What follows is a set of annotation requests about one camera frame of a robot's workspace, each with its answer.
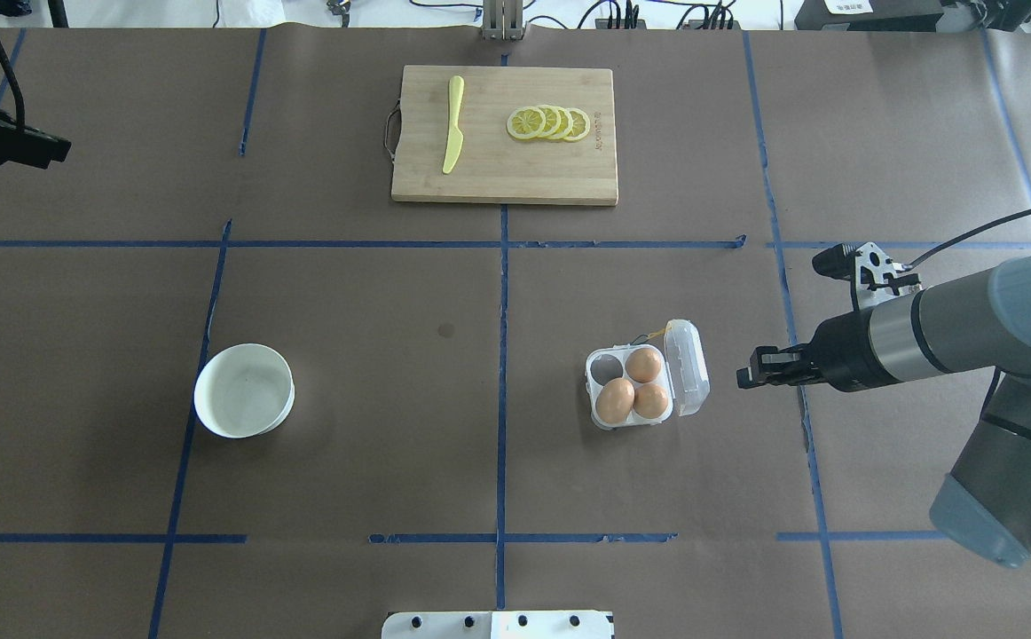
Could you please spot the wooden cutting board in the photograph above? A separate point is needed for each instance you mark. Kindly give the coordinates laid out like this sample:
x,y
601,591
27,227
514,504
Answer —
x,y
493,167

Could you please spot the black computer box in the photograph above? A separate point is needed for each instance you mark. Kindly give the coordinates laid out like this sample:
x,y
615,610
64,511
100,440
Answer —
x,y
869,16

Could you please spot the yellow plastic knife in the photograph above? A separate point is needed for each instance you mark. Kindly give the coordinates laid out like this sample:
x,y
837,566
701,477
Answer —
x,y
455,137

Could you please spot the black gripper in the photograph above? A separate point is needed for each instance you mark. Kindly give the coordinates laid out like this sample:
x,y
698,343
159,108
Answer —
x,y
838,352

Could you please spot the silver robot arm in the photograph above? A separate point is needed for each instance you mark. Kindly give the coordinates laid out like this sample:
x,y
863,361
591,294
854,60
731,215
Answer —
x,y
900,331

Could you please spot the clear plastic egg box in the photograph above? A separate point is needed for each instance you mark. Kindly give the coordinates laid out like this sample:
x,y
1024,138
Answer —
x,y
686,376

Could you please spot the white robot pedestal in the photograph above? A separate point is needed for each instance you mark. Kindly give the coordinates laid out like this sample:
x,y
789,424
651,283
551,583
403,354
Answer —
x,y
500,624

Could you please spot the brown egg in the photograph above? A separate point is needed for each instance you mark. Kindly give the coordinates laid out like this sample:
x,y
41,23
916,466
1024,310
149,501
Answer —
x,y
615,402
651,401
644,365

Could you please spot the aluminium frame post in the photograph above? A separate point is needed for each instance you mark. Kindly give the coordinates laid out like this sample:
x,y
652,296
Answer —
x,y
503,20

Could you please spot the white ceramic bowl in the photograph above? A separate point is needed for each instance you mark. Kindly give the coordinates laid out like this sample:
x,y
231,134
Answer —
x,y
244,391

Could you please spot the lemon slice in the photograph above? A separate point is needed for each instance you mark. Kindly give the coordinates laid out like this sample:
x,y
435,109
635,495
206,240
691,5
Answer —
x,y
527,123
564,124
553,120
579,125

